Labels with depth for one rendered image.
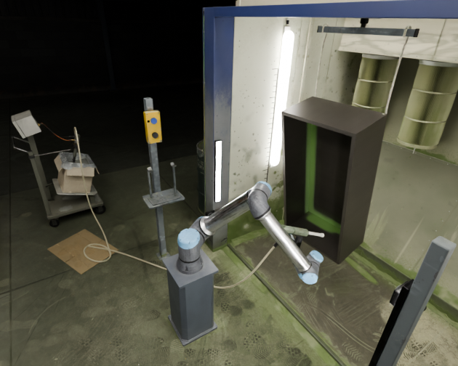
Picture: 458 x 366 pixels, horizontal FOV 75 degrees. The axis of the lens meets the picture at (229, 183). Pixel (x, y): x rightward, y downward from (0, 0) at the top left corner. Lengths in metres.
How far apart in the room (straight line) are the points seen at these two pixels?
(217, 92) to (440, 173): 2.22
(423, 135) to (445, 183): 0.55
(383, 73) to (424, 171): 1.03
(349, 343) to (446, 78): 2.20
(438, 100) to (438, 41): 0.45
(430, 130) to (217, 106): 1.83
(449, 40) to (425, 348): 2.33
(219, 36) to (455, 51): 1.74
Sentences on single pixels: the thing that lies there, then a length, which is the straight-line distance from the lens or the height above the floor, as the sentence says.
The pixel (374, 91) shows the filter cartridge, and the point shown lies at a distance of 3.31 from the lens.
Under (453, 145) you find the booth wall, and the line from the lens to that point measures 3.42.
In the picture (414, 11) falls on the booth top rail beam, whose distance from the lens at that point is 1.42.
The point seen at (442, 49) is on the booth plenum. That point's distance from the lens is 2.94.
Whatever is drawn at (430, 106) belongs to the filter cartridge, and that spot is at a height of 1.63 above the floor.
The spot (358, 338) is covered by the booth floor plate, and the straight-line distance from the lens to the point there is 2.82.
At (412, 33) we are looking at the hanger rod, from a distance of 2.14.
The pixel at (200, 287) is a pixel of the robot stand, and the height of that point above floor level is 0.53.
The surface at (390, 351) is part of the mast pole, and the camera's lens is 1.41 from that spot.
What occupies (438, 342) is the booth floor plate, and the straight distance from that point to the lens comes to 3.10.
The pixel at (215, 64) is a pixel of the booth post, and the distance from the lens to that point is 2.50.
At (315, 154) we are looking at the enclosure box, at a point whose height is 1.21.
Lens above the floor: 2.19
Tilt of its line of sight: 28 degrees down
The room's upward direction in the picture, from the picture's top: 2 degrees clockwise
